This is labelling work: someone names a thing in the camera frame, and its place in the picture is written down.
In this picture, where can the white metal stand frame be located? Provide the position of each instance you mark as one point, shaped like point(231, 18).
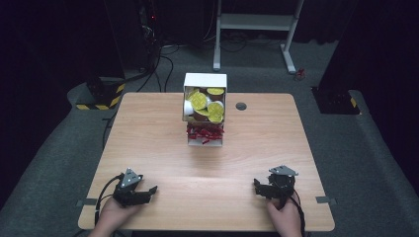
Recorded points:
point(253, 21)

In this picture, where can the grey round table grommet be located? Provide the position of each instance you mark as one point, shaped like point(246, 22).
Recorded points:
point(241, 106)

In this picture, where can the pile of yellow-lidded cups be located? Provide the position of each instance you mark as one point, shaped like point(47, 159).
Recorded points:
point(198, 100)

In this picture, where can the white two-compartment box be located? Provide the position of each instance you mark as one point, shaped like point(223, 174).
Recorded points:
point(205, 80)

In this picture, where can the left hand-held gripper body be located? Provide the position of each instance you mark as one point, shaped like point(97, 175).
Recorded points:
point(126, 192)

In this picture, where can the dark computer tower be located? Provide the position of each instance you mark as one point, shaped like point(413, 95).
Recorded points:
point(148, 29)

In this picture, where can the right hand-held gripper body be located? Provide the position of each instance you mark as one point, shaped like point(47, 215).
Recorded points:
point(282, 184)

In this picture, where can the person's left hand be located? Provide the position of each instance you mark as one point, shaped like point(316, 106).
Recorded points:
point(113, 215)

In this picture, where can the grey tape strip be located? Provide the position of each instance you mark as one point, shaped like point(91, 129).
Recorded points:
point(86, 201)
point(325, 199)

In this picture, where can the black yellow striped stand base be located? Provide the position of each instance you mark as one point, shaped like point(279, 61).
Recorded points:
point(105, 95)

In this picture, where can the small red floor object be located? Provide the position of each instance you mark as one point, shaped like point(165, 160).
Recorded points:
point(299, 74)

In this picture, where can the dark curtain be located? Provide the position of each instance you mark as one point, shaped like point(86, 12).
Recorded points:
point(56, 42)
point(375, 46)

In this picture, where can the pile of red packets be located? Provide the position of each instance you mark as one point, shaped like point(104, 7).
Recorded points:
point(205, 133)

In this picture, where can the person's right hand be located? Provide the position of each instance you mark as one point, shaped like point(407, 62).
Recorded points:
point(286, 217)

